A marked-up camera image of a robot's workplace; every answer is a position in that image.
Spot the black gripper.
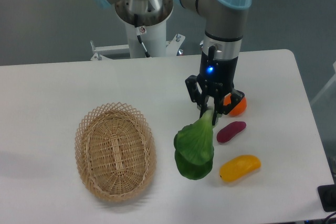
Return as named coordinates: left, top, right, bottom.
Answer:
left=185, top=54, right=245, bottom=126

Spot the green leafy vegetable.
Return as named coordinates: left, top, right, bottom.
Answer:
left=174, top=110, right=214, bottom=180

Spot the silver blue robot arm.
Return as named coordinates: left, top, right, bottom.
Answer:
left=96, top=0, right=251, bottom=122

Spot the woven wicker basket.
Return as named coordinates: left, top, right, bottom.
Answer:
left=75, top=102, right=156, bottom=202

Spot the orange fruit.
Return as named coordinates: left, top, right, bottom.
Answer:
left=224, top=94, right=247, bottom=116

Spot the purple sweet potato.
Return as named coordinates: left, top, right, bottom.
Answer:
left=216, top=121, right=247, bottom=143

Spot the yellow mango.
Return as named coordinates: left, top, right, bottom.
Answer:
left=219, top=155, right=261, bottom=183

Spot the black power adapter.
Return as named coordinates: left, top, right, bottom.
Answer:
left=317, top=184, right=335, bottom=212

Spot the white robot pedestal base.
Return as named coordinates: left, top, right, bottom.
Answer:
left=89, top=0, right=186, bottom=61

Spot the black white cable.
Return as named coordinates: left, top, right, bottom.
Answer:
left=133, top=14, right=152, bottom=58

